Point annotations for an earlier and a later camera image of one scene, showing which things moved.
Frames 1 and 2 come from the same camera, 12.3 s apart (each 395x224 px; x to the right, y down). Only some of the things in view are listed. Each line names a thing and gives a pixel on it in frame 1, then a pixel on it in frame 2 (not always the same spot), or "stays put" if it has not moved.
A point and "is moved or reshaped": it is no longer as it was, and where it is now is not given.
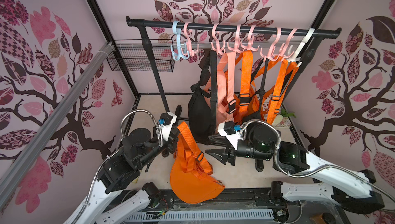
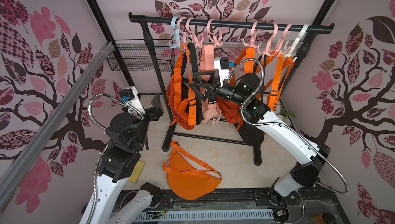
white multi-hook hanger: (293, 56) → (295, 43)
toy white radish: (279, 118) stays put
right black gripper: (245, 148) → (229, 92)
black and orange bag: (202, 109) → (185, 68)
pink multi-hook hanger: (218, 50) → (198, 44)
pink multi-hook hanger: (238, 47) → (215, 39)
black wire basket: (135, 57) stays put
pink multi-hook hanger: (282, 54) → (279, 51)
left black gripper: (172, 140) → (155, 115)
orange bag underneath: (191, 172) is moved or reshaped
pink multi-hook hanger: (191, 51) → (179, 41)
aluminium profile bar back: (208, 43) stays put
